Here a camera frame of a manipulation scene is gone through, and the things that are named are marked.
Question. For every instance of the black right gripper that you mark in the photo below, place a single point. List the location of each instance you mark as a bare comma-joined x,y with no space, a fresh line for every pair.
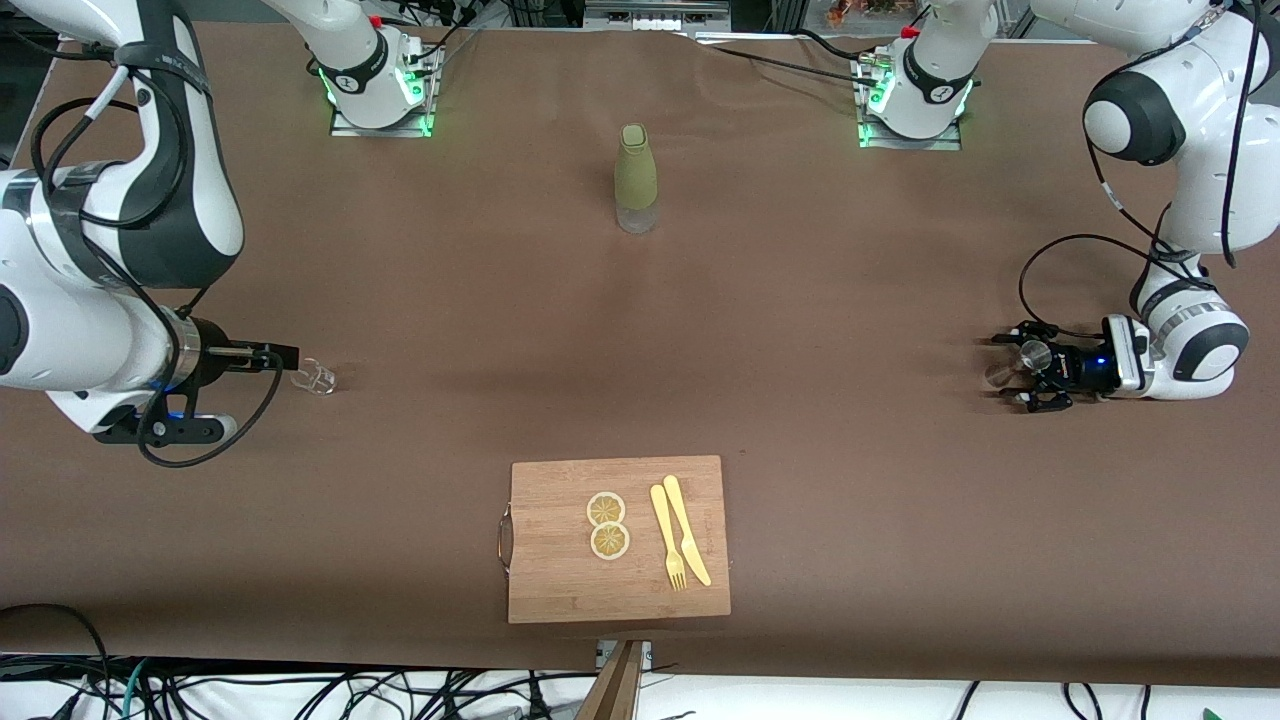
212,362

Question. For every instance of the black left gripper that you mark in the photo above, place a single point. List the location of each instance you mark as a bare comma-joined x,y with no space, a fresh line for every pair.
1078,372

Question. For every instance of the steel cone jigger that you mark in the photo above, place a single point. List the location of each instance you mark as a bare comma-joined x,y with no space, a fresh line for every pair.
1035,354

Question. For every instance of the clear glass measuring beaker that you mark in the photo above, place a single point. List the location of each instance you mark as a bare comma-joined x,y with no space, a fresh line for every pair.
315,377

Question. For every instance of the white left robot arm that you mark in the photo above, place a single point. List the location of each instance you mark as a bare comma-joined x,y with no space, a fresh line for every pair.
1200,200

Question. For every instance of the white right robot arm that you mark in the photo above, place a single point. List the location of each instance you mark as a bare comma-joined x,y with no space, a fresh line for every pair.
60,330

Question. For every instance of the wooden cutting board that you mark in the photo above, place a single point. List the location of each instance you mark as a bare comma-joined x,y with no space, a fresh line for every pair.
560,580

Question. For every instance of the yellow lemon slice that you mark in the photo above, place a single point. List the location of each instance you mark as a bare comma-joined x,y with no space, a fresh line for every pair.
606,509
610,543

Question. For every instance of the brown table cover sheet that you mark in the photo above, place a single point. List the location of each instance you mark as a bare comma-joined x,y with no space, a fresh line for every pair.
640,350

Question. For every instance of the yellow plastic knife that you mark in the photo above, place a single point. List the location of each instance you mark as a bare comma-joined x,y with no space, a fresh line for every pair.
685,525

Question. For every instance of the colourful snack pile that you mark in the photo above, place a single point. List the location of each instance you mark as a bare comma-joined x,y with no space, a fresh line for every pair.
860,12

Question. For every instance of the green sleeved glass bottle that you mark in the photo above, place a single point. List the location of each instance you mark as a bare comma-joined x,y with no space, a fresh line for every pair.
635,170

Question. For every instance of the yellow plastic fork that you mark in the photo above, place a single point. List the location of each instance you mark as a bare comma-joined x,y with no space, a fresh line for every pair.
664,525

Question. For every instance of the wooden beam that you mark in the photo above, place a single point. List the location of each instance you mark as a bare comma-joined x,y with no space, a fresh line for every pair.
615,690

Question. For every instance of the grey power strip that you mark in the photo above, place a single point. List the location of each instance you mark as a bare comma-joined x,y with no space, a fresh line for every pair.
655,20

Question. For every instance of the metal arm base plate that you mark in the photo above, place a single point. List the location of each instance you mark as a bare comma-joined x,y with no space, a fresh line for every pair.
380,131
910,145

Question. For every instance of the small metal bracket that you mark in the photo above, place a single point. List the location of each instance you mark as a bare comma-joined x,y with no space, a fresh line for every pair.
645,652

